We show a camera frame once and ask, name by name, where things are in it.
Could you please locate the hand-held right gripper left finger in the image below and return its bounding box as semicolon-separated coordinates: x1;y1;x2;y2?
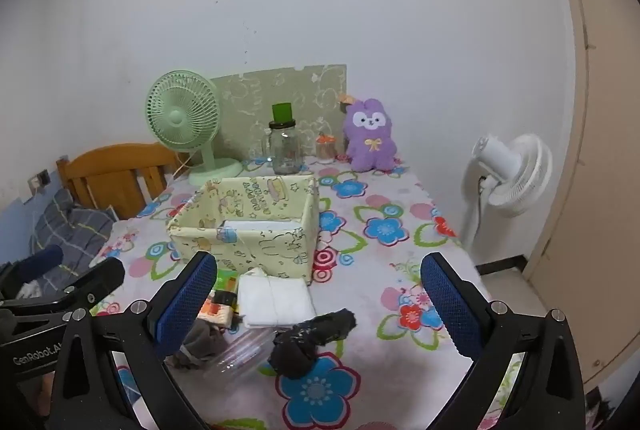
44;251;219;430

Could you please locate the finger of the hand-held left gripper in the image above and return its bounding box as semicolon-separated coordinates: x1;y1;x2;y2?
0;245;65;285
0;256;126;321

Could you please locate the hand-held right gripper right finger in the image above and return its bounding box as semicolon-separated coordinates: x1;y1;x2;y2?
419;252;586;430

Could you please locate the cartoon print snack box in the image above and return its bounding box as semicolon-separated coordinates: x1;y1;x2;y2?
197;267;241;328

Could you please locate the grey cloth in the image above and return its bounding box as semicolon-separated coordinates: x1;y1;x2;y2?
165;317;236;371

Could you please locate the clear plastic bag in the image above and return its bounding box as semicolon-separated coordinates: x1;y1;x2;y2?
202;327;281;378

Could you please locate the yellow patterned fabric box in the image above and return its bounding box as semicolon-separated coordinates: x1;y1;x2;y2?
167;176;321;285

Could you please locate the grey plaid pillow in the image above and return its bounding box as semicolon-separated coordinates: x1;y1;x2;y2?
27;189;116;291

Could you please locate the floral tablecloth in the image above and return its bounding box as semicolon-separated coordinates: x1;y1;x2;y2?
90;155;531;430

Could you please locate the wooden bed headboard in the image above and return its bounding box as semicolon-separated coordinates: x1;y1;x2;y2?
56;142;193;221

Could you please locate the white standing fan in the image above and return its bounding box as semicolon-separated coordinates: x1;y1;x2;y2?
460;133;553;251

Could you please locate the green desk fan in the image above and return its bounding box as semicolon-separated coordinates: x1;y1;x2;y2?
146;70;244;187

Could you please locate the glass jar green lid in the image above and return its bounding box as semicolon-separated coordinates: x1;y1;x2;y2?
263;102;304;175

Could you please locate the purple plush toy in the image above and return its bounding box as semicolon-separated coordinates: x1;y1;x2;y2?
338;94;401;173

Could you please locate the small jar orange lid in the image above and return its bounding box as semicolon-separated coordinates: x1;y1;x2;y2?
315;133;337;165

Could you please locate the beige door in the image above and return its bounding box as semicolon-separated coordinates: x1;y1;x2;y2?
522;0;640;391

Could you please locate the green patterned board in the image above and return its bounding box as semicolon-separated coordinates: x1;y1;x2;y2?
212;64;348;161

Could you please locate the light blue wall panel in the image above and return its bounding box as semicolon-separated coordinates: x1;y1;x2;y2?
0;197;56;261

